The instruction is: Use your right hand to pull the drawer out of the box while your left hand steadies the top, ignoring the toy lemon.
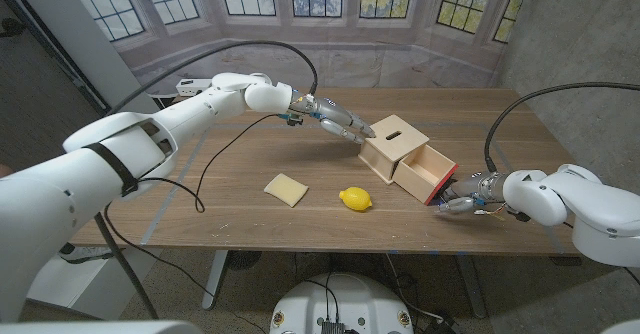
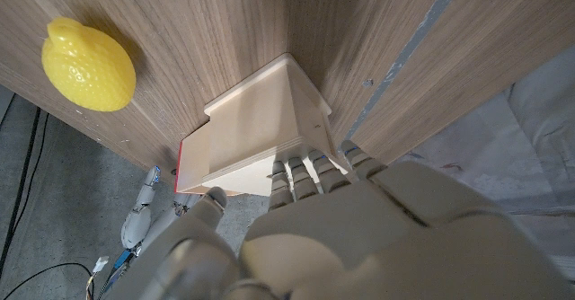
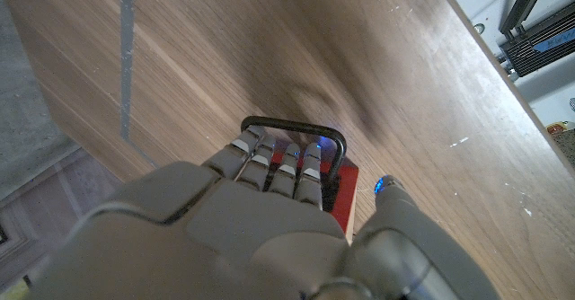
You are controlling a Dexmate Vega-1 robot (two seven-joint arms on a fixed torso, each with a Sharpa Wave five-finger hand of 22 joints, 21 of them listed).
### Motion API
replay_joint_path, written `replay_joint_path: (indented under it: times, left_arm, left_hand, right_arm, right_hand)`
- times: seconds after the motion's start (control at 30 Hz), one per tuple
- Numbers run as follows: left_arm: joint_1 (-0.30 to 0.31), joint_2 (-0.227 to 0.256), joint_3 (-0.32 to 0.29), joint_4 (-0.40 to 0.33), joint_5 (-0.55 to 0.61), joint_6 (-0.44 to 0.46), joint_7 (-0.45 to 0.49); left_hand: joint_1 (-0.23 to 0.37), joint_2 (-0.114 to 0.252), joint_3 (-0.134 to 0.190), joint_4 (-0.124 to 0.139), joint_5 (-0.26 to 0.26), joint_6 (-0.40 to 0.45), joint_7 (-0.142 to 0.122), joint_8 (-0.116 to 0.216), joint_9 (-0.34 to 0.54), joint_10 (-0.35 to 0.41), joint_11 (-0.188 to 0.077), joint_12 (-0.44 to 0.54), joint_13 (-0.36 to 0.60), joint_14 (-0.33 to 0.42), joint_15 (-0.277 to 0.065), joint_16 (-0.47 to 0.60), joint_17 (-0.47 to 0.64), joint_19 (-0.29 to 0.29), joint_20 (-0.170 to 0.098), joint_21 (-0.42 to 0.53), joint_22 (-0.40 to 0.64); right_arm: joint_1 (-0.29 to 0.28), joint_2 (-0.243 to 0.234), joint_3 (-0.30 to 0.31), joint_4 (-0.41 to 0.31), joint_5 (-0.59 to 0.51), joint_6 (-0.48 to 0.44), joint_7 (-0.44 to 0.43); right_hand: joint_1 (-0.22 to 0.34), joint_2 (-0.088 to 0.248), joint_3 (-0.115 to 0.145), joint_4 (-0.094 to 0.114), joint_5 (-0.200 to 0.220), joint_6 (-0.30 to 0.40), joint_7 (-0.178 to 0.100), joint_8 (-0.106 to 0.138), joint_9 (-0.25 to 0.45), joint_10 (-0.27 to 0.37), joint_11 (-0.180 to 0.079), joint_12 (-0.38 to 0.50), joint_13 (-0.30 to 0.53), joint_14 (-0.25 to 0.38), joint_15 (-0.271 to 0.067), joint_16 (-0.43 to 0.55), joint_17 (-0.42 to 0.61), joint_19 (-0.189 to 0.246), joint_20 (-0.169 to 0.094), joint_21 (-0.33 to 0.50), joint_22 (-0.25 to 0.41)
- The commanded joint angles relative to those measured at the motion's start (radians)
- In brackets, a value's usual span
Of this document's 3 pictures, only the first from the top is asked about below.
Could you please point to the black and white sneaker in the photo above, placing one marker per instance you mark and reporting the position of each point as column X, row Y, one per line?
column 82, row 254

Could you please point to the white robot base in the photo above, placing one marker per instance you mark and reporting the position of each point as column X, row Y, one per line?
column 345, row 304

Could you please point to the printed window backdrop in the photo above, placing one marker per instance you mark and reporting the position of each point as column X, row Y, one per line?
column 350, row 59

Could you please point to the yellow toy lemon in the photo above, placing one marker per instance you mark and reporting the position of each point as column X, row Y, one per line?
column 356, row 199

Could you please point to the white wall panel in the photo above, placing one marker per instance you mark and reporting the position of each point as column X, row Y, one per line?
column 80, row 39

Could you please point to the white table leg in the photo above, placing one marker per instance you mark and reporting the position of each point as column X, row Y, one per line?
column 215, row 279
column 472, row 286

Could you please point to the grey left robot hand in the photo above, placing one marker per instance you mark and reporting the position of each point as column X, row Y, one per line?
column 330, row 110

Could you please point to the pale yellow toy cheese slice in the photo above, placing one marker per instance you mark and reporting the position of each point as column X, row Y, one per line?
column 286, row 190

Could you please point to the white power strip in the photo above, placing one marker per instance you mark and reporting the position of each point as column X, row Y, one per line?
column 192, row 86

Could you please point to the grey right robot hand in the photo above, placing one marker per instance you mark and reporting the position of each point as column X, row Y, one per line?
column 475, row 186

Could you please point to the pale wooden box shell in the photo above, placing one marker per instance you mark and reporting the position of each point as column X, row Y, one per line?
column 395, row 136

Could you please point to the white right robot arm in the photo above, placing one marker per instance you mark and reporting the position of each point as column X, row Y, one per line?
column 585, row 204

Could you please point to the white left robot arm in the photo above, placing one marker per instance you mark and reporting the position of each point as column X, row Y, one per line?
column 150, row 134

